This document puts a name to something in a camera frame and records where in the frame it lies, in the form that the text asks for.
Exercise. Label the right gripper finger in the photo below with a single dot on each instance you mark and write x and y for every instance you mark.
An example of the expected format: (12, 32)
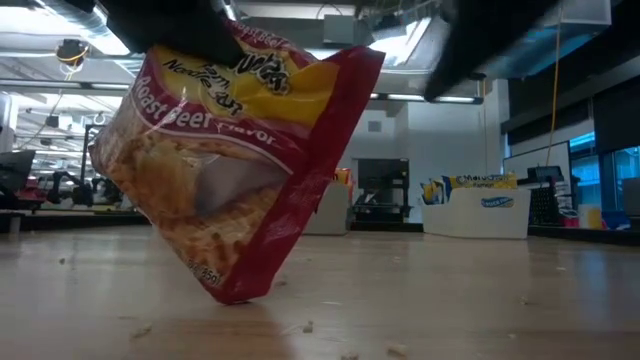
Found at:
(480, 45)

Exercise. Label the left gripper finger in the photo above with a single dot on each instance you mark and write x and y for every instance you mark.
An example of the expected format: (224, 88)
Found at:
(175, 27)

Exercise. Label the red roast beef ramen packet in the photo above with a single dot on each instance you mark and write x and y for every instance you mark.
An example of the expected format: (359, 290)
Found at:
(225, 170)

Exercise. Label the fluorescent light fixture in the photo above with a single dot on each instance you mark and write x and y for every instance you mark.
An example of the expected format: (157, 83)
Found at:
(435, 98)

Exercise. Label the white plastic bin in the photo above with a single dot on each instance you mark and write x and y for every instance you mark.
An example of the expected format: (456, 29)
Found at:
(475, 212)

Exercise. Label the black perforated rack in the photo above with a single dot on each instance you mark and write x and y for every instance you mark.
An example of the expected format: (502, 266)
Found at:
(545, 200)

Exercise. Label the black shelving rack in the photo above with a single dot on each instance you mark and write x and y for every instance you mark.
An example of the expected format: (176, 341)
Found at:
(382, 190)

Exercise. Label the black background robot arms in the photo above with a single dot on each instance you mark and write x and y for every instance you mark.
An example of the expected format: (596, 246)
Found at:
(85, 190)

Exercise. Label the blue lit monitor screen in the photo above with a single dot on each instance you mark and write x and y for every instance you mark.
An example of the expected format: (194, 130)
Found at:
(622, 175)

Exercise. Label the black tilted monitor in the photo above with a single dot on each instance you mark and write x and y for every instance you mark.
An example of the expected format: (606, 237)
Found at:
(15, 170)

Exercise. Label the grey plastic bin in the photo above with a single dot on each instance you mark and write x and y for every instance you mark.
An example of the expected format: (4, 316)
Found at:
(327, 210)

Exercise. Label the grey ceiling duct box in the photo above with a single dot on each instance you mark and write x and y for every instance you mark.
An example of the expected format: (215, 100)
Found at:
(339, 29)

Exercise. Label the black metal frame stand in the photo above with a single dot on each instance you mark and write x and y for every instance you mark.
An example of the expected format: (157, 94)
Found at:
(85, 150)

